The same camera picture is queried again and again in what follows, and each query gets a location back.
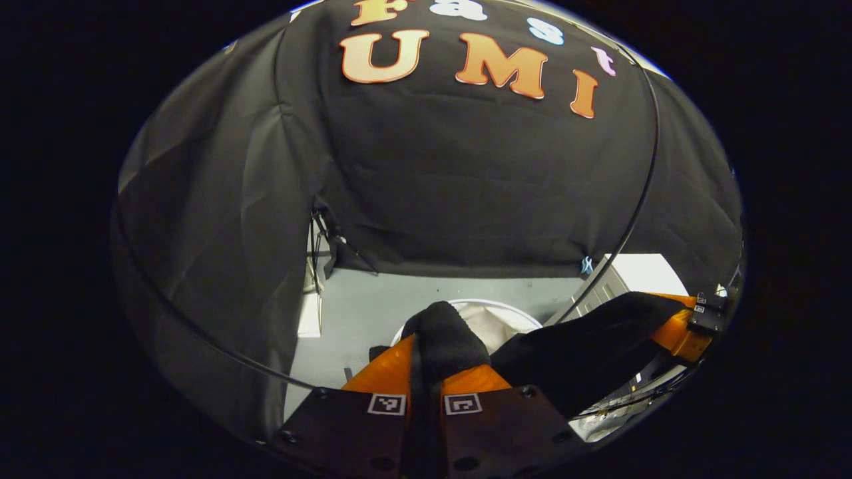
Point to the white laundry hamper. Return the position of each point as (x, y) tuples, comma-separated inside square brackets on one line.
[(506, 322)]

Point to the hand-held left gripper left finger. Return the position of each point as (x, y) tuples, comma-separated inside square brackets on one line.
[(346, 426)]

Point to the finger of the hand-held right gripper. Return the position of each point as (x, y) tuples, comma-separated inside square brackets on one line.
[(685, 336), (679, 299)]

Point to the black floor stand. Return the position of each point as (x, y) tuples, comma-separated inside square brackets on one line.
[(324, 219)]

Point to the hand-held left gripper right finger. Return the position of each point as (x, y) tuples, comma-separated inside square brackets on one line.
[(506, 426)]

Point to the white low box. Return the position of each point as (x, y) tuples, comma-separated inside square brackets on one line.
[(649, 273)]

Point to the white floor board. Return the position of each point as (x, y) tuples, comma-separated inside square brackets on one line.
[(310, 316)]

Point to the black garment rack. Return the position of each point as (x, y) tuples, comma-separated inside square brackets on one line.
[(639, 207)]

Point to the black backdrop cloth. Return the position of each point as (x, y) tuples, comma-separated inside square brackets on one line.
[(466, 186)]

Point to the black jacket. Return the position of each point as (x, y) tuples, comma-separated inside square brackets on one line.
[(579, 346)]

